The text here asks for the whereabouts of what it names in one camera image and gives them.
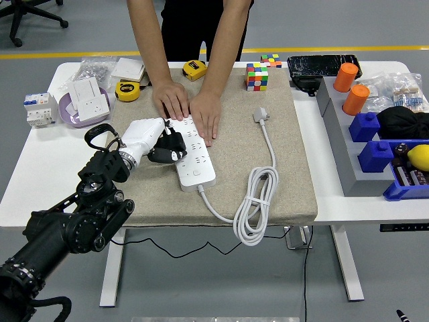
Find person's left hand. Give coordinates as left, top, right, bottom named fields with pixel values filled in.
left=189, top=92, right=223, bottom=148

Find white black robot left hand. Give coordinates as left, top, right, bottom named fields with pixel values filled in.
left=119, top=117, right=188, bottom=165

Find person's right hand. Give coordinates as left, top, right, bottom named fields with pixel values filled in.
left=152, top=81, right=191, bottom=122

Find black plug adapter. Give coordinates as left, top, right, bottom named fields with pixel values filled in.
left=156, top=126, right=187, bottom=152

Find white power strip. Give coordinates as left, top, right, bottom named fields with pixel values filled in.
left=164, top=113, right=218, bottom=193

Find thin black adapter cord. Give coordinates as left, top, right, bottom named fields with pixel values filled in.
left=109, top=234, right=289, bottom=260

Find white three-pin plug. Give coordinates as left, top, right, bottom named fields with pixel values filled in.
left=253, top=106, right=269, bottom=125

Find small yellow tape measure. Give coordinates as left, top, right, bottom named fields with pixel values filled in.
left=182, top=60, right=208, bottom=83

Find large yellow tape measure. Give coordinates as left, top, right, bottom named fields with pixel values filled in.
left=115, top=79, right=151, bottom=103

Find grey-brown fabric mat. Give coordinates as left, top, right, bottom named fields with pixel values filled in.
left=90, top=66, right=319, bottom=228

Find large colourful puzzle cube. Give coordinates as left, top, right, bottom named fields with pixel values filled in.
left=245, top=62, right=270, bottom=92

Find white table leg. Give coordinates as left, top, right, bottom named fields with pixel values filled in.
left=330, top=225, right=365, bottom=302
left=99, top=227, right=127, bottom=308

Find person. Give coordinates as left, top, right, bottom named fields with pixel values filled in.
left=160, top=0, right=246, bottom=63

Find clear bag of screws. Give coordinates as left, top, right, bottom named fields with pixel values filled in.
left=58, top=56, right=118, bottom=91

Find small colourful puzzle cube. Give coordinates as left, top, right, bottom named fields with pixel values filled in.
left=260, top=53, right=283, bottom=69

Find black table control panel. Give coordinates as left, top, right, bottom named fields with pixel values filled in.
left=379, top=223, right=429, bottom=233

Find black power brick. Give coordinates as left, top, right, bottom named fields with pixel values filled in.
left=290, top=77, right=321, bottom=98

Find white circuit breaker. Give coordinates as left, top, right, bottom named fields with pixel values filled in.
left=23, top=92, right=60, bottom=128

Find black glossy wrapped tray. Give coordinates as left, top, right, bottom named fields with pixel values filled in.
left=287, top=54, right=364, bottom=81

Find blue plastic bin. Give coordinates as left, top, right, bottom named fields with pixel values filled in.
left=383, top=138, right=429, bottom=202

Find dark striped cylinders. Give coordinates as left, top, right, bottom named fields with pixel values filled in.
left=395, top=160, right=429, bottom=187

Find orange cylinder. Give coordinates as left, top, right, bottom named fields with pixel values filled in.
left=333, top=62, right=359, bottom=93
left=342, top=84, right=371, bottom=117

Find grey stepped block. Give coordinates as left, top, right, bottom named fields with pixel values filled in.
left=316, top=76, right=396, bottom=198

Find small blue block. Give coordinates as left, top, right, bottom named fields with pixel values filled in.
left=349, top=112, right=382, bottom=143

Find yellow lemon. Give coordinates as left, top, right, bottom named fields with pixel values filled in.
left=407, top=144, right=429, bottom=172

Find large blue block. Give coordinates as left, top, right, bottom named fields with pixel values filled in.
left=357, top=140, right=395, bottom=174

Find black office chair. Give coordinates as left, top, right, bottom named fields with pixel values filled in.
left=0, top=0, right=70, bottom=48

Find clear plastic parts bag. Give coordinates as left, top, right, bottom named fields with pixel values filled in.
left=357, top=75, right=395, bottom=113

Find black cloth bundle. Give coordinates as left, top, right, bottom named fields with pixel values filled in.
left=377, top=106, right=429, bottom=141

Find clear bag of resistors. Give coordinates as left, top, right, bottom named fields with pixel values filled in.
left=388, top=72, right=426, bottom=113

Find white flat switch box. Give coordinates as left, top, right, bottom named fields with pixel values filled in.
left=110, top=57, right=147, bottom=83

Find white wall socket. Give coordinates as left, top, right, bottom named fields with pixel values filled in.
left=76, top=93, right=111, bottom=122

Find white switch panel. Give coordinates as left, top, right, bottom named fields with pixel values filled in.
left=68, top=76, right=103, bottom=110

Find white power strip cord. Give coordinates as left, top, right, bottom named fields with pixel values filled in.
left=198, top=123, right=280, bottom=248

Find black hanging floor cable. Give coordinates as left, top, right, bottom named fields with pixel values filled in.
left=302, top=226, right=314, bottom=322

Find metal bracket under table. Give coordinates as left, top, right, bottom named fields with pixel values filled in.
left=284, top=226, right=313, bottom=251

